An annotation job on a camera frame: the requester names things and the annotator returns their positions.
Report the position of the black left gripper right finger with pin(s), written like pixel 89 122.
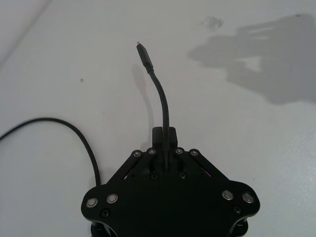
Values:
pixel 190 164

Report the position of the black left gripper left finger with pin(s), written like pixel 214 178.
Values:
pixel 142 163

